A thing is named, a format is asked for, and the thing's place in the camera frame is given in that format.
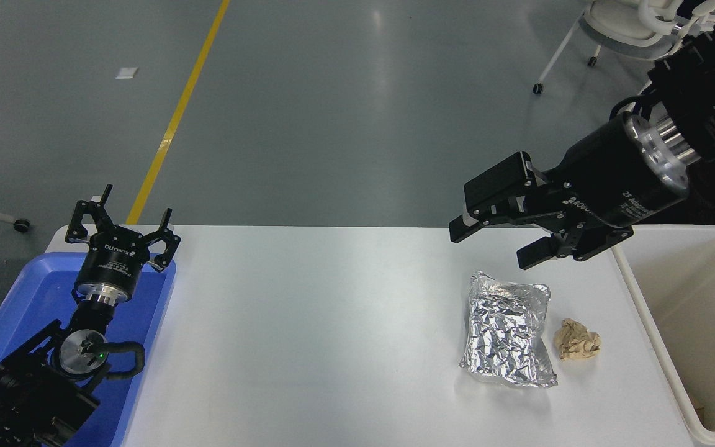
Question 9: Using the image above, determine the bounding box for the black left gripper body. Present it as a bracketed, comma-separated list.
[76, 226, 152, 292]

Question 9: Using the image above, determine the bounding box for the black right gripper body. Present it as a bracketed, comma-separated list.
[544, 118, 686, 258]

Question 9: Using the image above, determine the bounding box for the silver foil tray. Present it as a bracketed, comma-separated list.
[460, 270, 559, 389]

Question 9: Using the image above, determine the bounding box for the blue plastic tray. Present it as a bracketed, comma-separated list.
[0, 251, 177, 447]

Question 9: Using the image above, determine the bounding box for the crumpled tan paper ball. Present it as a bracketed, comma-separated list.
[553, 318, 601, 361]

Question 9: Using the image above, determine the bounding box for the white office chair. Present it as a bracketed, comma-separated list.
[533, 0, 715, 95]

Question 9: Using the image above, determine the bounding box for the large pale plastic bin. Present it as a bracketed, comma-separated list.
[611, 225, 715, 447]

